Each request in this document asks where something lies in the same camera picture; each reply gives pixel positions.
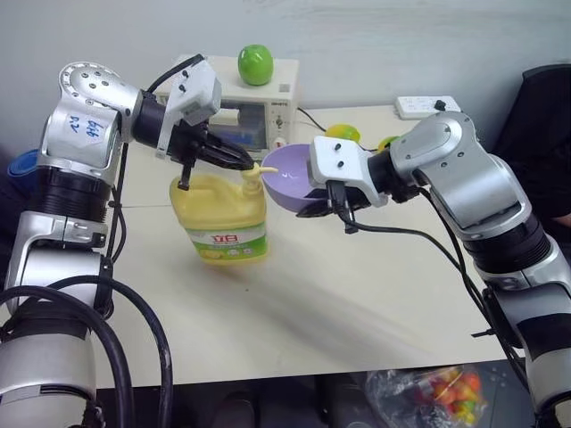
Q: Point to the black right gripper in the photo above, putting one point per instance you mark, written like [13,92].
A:
[359,198]

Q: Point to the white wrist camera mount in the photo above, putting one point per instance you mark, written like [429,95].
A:
[339,156]
[196,91]

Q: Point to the purple plastic bowl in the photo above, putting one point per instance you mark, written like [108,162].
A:
[285,178]

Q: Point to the yellow pump detergent bottle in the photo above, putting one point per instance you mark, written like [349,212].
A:
[218,209]

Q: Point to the black chair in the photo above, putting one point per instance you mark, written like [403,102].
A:
[542,142]

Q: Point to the white power strip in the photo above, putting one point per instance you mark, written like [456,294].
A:
[421,106]

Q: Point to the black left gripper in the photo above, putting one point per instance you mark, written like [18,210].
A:
[186,142]

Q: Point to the white mini oven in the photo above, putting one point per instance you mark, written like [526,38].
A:
[281,111]

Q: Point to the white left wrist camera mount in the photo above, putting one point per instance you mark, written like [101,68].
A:
[196,91]

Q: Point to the clear bag of colourful toys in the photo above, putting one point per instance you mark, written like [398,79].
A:
[446,392]

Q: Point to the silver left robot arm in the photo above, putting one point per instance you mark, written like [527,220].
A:
[80,129]

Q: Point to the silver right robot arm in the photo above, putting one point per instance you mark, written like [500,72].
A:
[468,178]

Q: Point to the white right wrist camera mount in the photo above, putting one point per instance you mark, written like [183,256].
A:
[339,156]

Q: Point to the small yellow-green toy fruit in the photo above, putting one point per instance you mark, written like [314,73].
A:
[387,142]

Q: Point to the green apple-shaped toy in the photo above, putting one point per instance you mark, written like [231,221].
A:
[255,64]

